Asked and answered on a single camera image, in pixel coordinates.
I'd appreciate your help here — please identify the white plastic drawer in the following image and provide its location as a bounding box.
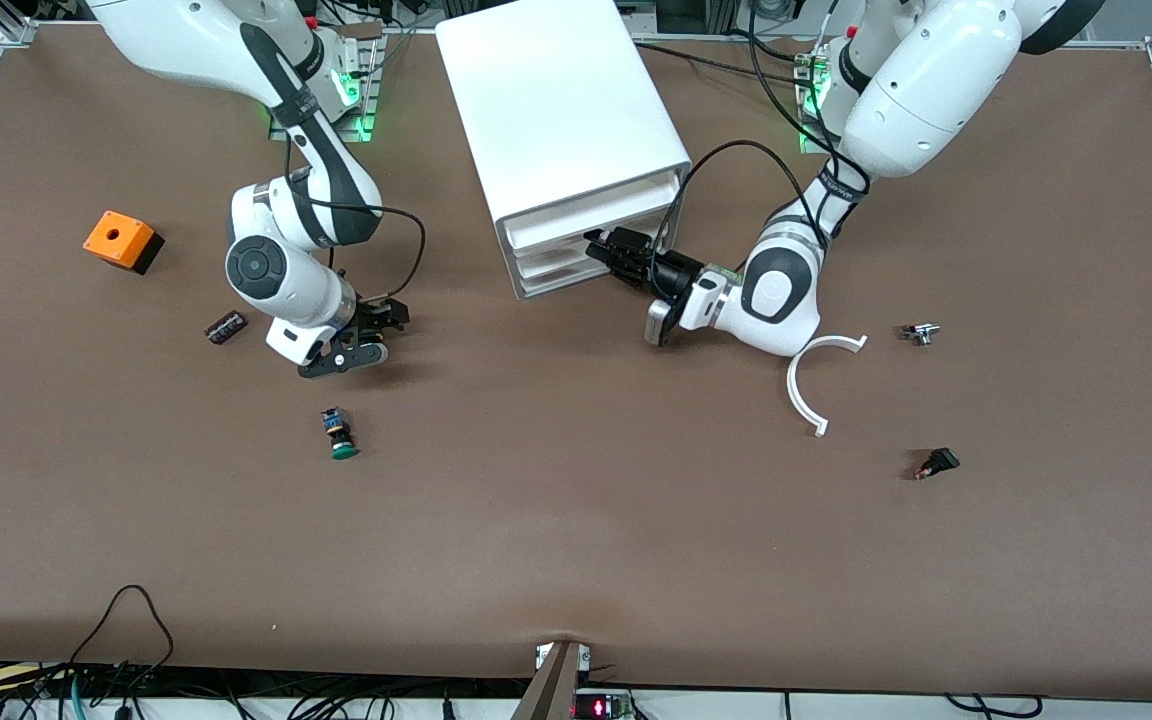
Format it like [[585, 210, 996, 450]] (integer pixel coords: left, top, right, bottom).
[[518, 258, 627, 298], [511, 222, 637, 278], [504, 170, 684, 253]]

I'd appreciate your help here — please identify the white drawer cabinet housing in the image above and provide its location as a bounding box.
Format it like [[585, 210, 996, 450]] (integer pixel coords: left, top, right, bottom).
[[434, 0, 694, 301]]

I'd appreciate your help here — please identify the orange and black button box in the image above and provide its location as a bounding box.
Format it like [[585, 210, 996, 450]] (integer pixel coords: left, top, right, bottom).
[[83, 210, 166, 276]]

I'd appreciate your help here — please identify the white curved plastic arc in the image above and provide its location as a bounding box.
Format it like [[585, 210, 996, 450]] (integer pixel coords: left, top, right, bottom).
[[786, 334, 870, 438]]

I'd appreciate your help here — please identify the small red display device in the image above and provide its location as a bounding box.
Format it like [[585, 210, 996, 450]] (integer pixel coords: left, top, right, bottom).
[[572, 688, 634, 720]]

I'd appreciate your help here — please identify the black right camera bracket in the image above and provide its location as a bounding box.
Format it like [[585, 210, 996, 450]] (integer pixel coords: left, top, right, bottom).
[[298, 300, 392, 379]]

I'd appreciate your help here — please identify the black camera bracket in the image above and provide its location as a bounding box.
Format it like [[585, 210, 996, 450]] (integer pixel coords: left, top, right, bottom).
[[651, 250, 709, 301], [298, 300, 392, 379]]

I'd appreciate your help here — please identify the black left camera bracket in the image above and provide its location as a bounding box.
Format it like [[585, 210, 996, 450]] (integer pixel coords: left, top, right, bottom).
[[651, 250, 709, 301]]

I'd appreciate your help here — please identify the green push button switch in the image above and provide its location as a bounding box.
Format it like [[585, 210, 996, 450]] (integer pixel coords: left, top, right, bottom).
[[320, 406, 361, 462]]

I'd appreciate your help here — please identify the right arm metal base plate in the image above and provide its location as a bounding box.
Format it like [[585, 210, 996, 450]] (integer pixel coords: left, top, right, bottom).
[[268, 35, 382, 143]]

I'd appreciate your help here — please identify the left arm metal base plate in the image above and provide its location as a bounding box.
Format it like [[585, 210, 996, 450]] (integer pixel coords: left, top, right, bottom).
[[800, 60, 867, 158]]

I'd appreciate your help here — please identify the black cable on table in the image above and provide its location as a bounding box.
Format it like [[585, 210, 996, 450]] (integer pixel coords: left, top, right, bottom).
[[634, 40, 817, 86]]

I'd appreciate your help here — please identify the small black rocker switch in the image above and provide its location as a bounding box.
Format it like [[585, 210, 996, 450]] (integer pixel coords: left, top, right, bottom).
[[913, 447, 961, 483]]

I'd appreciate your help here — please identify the thin black looped cable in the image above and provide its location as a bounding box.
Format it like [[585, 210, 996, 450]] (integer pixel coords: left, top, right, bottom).
[[66, 584, 177, 691]]

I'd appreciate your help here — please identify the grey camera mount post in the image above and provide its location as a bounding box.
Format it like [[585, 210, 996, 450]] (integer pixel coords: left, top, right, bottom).
[[511, 640, 592, 720]]

